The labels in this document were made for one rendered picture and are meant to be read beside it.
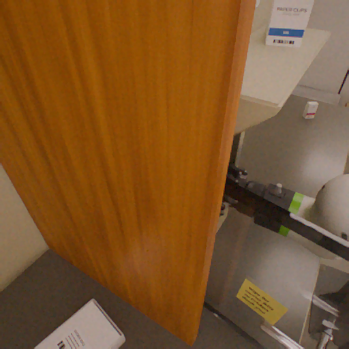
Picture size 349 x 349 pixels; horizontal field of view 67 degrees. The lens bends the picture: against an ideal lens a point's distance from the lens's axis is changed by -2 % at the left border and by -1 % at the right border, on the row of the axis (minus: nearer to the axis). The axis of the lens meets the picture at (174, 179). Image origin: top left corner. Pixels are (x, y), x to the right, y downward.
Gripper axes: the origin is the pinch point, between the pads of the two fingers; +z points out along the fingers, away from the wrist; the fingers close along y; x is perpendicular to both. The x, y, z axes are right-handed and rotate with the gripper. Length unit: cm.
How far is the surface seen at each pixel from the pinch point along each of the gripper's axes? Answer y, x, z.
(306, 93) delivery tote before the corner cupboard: -271, 87, 0
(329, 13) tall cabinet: -293, 14, 6
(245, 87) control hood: 15.9, -31.0, -17.3
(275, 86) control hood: 13.9, -31.0, -19.9
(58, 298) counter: 34.6, 25.9, 15.7
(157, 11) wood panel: 25.9, -39.4, -13.2
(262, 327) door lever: 24.9, -0.6, -29.1
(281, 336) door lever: 24.7, -0.7, -31.8
